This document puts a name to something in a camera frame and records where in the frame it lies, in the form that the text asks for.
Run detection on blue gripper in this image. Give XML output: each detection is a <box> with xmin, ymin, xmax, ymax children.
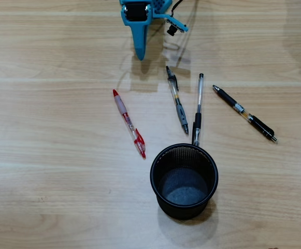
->
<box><xmin>119</xmin><ymin>0</ymin><xmax>154</xmax><ymax>61</ymax></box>

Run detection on grey grip clear pen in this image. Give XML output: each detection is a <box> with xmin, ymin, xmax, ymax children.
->
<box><xmin>165</xmin><ymin>65</ymin><xmax>190</xmax><ymax>135</ymax></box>

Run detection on red clear pen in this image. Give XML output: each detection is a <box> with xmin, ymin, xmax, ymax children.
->
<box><xmin>112</xmin><ymin>89</ymin><xmax>147</xmax><ymax>159</ymax></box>

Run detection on black capped clear pen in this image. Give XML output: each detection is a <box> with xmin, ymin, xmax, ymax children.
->
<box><xmin>191</xmin><ymin>73</ymin><xmax>205</xmax><ymax>147</ymax></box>

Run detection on black retractable pen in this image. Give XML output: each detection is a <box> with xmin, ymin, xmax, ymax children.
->
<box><xmin>212</xmin><ymin>85</ymin><xmax>279</xmax><ymax>143</ymax></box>

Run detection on black mesh pen holder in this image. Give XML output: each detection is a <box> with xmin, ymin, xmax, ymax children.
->
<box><xmin>149</xmin><ymin>143</ymin><xmax>219</xmax><ymax>220</ymax></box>

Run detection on wrist camera on blue mount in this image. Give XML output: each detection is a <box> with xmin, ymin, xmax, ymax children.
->
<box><xmin>152</xmin><ymin>12</ymin><xmax>190</xmax><ymax>36</ymax></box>

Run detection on black camera cable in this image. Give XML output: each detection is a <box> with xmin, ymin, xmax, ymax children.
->
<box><xmin>168</xmin><ymin>0</ymin><xmax>185</xmax><ymax>17</ymax></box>

